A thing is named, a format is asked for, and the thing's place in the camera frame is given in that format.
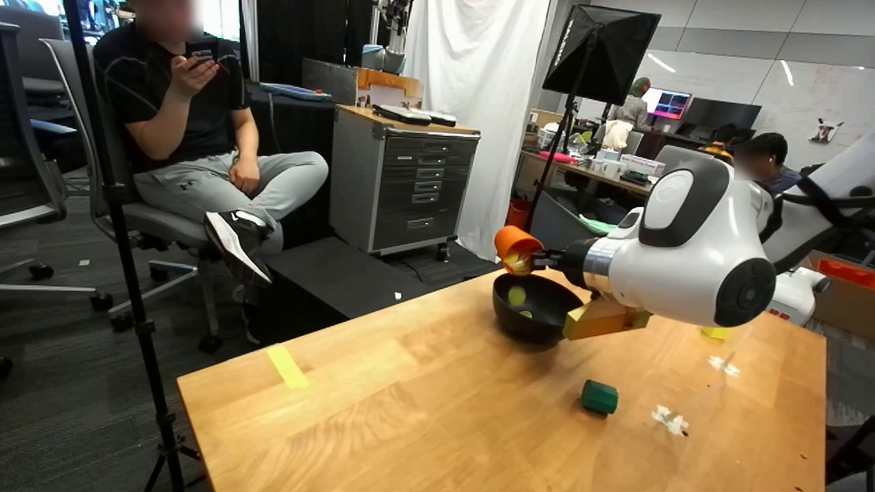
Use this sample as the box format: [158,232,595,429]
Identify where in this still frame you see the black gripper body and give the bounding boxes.
[554,237,595,288]

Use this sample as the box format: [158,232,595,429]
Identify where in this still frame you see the black bowl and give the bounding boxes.
[493,269,584,350]

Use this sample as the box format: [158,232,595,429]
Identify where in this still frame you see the cardboard box red contents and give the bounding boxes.
[790,243,875,344]

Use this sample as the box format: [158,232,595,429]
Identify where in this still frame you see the black light stand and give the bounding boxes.
[508,90,584,241]

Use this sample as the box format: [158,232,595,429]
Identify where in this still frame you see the cluttered wooden desk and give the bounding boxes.
[523,148,660,234]

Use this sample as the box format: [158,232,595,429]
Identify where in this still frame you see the green octagonal block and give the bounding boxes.
[579,376,621,417]

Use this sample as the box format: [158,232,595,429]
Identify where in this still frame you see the grey drawer cabinet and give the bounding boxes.
[329,104,485,260]

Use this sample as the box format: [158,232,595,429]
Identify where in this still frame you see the white curtain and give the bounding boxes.
[401,0,554,264]

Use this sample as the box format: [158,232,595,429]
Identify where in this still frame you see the person in yellow shirt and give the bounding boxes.
[702,139,740,165]

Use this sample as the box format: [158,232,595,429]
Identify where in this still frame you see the flat grey keyboard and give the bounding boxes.
[368,100,463,129]

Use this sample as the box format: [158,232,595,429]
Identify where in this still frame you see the black monitor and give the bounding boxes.
[679,96,762,145]

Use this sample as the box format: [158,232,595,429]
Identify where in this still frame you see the black softbox light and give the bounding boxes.
[542,3,664,105]

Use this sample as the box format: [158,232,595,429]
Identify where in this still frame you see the seated man blue shirt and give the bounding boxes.
[736,130,806,198]

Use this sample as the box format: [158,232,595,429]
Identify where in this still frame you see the white rounded plastic casing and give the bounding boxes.
[770,264,831,328]

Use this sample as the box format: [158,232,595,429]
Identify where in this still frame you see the orange white cardboard box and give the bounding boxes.
[353,64,426,111]

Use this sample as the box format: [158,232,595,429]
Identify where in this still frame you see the yellow tape strip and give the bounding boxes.
[265,344,311,391]

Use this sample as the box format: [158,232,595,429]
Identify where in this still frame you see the blue flat pad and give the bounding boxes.
[256,78,340,105]

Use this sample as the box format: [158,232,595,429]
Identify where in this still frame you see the seated man black shirt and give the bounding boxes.
[94,0,330,284]

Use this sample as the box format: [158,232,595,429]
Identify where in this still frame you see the grey swivel office chair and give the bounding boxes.
[39,36,229,358]

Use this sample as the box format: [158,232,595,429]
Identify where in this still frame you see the black stand pole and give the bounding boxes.
[59,0,208,492]

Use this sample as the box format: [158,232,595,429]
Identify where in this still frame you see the dark office chair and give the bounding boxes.
[0,19,118,312]

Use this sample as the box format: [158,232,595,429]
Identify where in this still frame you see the wrist camera wooden mount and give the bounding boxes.
[561,288,654,342]

